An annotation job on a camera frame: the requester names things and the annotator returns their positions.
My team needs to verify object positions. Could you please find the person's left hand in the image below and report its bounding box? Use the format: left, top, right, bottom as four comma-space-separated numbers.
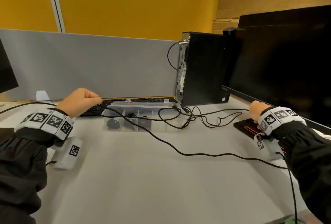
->
56, 88, 103, 119

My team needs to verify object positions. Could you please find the person's right hand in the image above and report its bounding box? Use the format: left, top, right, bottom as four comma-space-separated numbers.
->
249, 100, 272, 130

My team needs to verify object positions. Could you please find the thin black cable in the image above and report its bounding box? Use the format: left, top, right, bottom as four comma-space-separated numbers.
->
138, 116, 152, 130
124, 105, 250, 130
123, 114, 138, 131

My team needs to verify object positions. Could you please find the long black braided cable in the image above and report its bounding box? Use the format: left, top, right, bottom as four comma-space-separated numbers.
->
99, 106, 290, 170

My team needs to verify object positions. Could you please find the clear plastic compartment box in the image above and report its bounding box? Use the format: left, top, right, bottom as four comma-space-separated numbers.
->
101, 101, 191, 133

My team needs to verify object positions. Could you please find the person's right forearm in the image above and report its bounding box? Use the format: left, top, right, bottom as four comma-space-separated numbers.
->
258, 106, 331, 224

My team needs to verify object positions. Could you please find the person's left forearm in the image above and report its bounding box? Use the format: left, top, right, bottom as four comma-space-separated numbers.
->
0, 108, 76, 224

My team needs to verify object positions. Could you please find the black keyboard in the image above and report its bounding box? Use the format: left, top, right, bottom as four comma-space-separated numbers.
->
79, 98, 179, 117

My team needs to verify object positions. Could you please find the right wrist marker band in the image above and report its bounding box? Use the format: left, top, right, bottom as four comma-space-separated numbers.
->
258, 106, 307, 136

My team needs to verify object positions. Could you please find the wrist marker band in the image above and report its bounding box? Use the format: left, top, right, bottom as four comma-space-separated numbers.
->
14, 109, 74, 141
258, 106, 307, 136

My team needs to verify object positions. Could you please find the left wrist marker band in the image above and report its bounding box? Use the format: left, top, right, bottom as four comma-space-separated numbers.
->
14, 109, 74, 141

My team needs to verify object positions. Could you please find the grey desk partition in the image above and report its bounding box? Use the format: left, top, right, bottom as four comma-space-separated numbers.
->
0, 29, 181, 102

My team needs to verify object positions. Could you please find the wide black monitor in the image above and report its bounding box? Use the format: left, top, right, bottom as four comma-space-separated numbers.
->
222, 5, 331, 128

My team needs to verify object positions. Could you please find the black desktop computer tower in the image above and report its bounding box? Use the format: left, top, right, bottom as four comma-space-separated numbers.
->
175, 31, 231, 107

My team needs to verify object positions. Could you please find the black monitor with square stand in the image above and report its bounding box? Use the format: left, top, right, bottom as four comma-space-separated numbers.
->
0, 37, 19, 94

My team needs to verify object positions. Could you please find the yellow partition panel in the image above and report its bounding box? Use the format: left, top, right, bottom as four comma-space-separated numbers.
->
0, 0, 224, 41

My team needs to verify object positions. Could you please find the small white plastic bracket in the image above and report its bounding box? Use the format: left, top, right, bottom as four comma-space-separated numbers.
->
36, 90, 51, 101

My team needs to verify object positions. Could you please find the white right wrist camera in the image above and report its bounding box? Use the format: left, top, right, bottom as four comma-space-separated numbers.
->
254, 133, 284, 161

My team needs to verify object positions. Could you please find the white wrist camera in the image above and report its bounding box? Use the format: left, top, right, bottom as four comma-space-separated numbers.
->
50, 138, 83, 171
254, 133, 284, 161

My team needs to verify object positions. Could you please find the black desk power cable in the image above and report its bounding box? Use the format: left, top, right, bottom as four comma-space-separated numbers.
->
0, 101, 57, 114

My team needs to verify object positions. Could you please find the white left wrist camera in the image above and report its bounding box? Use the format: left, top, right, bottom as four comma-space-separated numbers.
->
50, 138, 83, 171

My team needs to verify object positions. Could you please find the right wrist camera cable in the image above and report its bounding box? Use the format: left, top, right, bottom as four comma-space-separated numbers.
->
276, 152, 298, 224

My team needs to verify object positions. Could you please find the thin lock cable silver plug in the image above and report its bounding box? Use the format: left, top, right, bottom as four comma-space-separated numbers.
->
167, 39, 191, 71

